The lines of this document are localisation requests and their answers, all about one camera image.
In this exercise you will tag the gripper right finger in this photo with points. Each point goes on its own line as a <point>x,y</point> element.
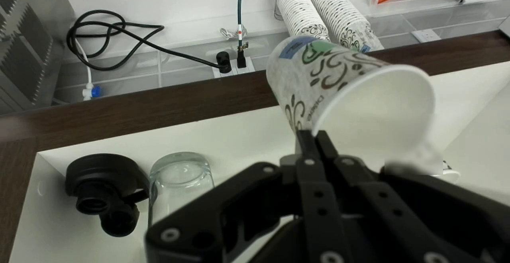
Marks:
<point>430,215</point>

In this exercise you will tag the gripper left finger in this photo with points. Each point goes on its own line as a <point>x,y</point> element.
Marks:
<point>247,199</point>

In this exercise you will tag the patterned paper cup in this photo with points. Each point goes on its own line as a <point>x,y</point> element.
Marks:
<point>358,95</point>

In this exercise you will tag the cupboard with brown edge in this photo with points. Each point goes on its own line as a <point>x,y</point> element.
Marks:
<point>139,107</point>

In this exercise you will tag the clear drinking glass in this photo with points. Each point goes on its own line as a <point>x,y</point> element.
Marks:
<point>179,181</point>

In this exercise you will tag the black bottle lid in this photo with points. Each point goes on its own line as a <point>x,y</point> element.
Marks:
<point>105,187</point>

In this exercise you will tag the white tube with blue valve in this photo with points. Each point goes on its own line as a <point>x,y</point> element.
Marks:
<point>88,89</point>

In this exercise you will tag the stack of paper cups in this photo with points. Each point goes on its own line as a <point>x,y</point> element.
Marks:
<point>297,12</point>
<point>342,16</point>

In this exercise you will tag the grey metal appliance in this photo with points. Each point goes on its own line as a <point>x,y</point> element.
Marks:
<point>28,44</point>

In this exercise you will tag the white wall socket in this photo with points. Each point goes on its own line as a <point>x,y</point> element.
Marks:
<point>247,65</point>
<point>426,35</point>

